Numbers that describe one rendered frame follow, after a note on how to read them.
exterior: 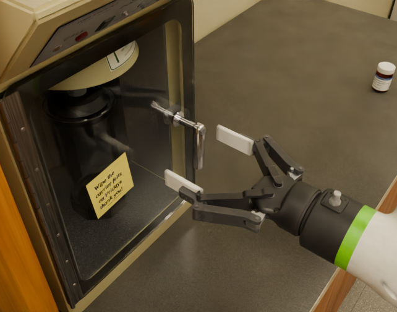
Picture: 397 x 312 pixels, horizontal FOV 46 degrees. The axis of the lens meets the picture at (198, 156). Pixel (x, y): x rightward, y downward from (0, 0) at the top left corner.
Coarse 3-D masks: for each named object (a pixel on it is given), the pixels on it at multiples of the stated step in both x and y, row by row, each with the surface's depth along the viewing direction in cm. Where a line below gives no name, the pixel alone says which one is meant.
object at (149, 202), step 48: (192, 0) 64; (96, 48) 53; (144, 48) 60; (192, 48) 69; (48, 96) 50; (96, 96) 56; (144, 96) 64; (192, 96) 74; (48, 144) 53; (96, 144) 60; (144, 144) 69; (144, 192) 75; (96, 240) 70; (144, 240) 82
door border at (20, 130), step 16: (16, 96) 47; (16, 112) 48; (16, 128) 49; (32, 144) 51; (32, 160) 52; (32, 176) 53; (48, 192) 57; (48, 208) 58; (48, 224) 59; (64, 240) 63; (64, 256) 65; (64, 272) 66; (80, 288) 72
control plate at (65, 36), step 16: (128, 0) 44; (144, 0) 49; (96, 16) 42; (112, 16) 46; (128, 16) 52; (64, 32) 40; (80, 32) 44; (96, 32) 49; (48, 48) 42; (64, 48) 46; (32, 64) 44
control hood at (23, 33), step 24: (0, 0) 34; (24, 0) 33; (48, 0) 33; (72, 0) 35; (96, 0) 37; (0, 24) 36; (24, 24) 34; (48, 24) 35; (0, 48) 38; (24, 48) 37; (0, 72) 41
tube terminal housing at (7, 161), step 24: (168, 0) 61; (120, 24) 56; (72, 48) 52; (24, 72) 48; (0, 144) 51; (24, 192) 55; (24, 216) 60; (48, 264) 66; (120, 264) 81; (96, 288) 78
